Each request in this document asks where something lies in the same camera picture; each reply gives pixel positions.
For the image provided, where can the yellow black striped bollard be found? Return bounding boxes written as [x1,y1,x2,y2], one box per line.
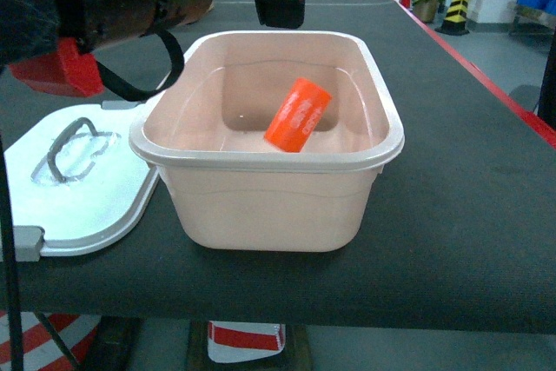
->
[435,0,469,36]

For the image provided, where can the red metal conveyor frame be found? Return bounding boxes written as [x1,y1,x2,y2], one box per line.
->
[339,0,555,160]

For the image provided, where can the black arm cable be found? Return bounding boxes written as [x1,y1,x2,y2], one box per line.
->
[0,30,185,371]

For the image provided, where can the orange cylindrical capacitor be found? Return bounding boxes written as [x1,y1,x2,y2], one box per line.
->
[263,77,332,153]

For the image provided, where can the black conveyor belt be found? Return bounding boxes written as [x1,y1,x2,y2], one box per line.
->
[18,0,555,334]

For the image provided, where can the red camera mount bracket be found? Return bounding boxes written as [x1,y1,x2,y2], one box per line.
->
[8,37,104,97]

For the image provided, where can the pink plastic storage box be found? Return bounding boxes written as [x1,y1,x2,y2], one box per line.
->
[129,30,405,252]

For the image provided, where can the white box lid with handle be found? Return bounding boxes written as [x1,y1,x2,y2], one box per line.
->
[4,101,158,262]

